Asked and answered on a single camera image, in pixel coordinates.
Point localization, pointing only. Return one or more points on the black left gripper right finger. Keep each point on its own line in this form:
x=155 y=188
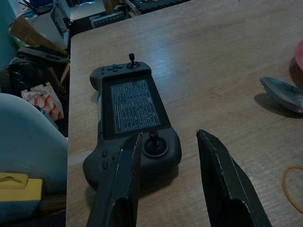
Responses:
x=225 y=179

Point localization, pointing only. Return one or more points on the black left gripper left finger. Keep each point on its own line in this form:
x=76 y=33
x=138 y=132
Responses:
x=123 y=179

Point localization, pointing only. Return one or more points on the yellow rubber band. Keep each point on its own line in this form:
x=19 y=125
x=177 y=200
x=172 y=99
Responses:
x=287 y=189

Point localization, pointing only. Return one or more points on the black handheld remote controller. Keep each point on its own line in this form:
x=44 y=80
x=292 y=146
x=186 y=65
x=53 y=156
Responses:
x=129 y=113

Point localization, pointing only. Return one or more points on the silver metal spoon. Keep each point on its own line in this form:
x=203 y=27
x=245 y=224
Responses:
x=282 y=93

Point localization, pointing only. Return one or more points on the white plastic chair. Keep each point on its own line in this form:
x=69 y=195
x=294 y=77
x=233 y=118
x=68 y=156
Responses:
x=26 y=139

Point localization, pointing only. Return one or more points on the yellow cardboard box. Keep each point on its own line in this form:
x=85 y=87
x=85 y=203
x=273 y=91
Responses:
x=16 y=189

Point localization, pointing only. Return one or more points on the red white patterned bag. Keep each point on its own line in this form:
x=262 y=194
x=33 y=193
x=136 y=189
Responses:
x=45 y=101

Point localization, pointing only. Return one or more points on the red bowl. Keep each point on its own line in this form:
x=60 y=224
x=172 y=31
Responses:
x=297 y=63

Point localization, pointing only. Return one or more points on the black backpack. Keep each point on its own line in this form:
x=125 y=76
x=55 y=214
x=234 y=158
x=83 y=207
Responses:
x=26 y=71

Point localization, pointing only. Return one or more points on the black keyboard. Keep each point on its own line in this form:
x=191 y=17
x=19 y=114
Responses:
x=106 y=20

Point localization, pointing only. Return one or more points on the white storage box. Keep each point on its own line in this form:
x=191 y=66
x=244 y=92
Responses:
x=50 y=26

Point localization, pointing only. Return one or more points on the brown cardboard box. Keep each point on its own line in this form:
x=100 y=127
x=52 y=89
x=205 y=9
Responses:
x=30 y=35

